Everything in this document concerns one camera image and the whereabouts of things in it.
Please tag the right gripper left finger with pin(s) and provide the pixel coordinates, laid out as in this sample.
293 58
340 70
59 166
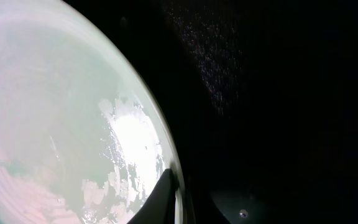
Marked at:
159 208

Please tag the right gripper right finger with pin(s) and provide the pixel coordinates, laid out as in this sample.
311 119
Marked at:
204 209

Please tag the mint green plate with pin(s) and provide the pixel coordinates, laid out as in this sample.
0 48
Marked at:
82 139

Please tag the black round tray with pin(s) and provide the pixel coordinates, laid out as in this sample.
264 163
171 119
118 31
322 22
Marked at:
261 98

